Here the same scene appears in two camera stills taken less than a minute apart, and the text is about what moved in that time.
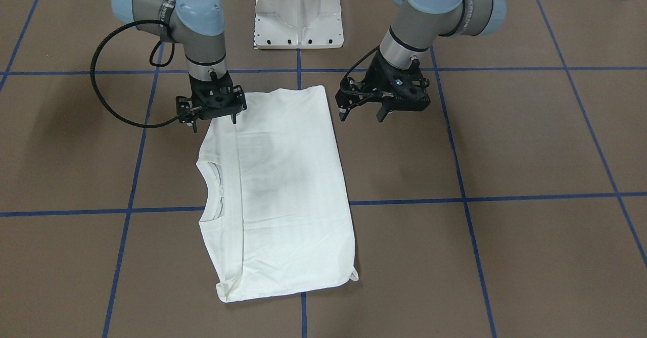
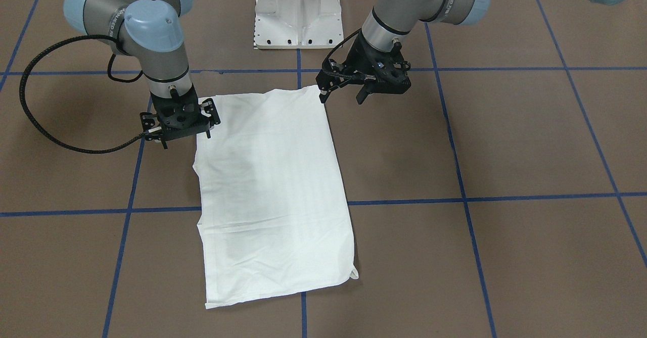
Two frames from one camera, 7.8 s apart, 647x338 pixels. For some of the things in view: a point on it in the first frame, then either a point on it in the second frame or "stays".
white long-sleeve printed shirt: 275,213 stays
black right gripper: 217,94 -> 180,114
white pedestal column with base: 298,11 stays
